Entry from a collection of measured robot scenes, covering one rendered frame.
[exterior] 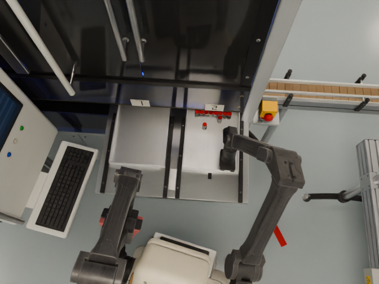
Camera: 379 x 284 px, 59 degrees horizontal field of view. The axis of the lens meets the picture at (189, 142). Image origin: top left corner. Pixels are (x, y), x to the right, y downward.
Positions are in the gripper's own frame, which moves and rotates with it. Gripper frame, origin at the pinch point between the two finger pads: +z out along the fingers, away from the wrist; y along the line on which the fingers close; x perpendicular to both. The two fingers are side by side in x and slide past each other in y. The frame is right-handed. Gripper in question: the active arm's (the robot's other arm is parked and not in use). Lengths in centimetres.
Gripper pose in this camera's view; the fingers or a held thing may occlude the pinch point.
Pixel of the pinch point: (225, 168)
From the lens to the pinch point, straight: 156.0
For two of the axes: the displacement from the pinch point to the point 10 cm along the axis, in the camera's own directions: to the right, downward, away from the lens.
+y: 0.8, -8.5, 5.2
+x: -10.0, -0.7, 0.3
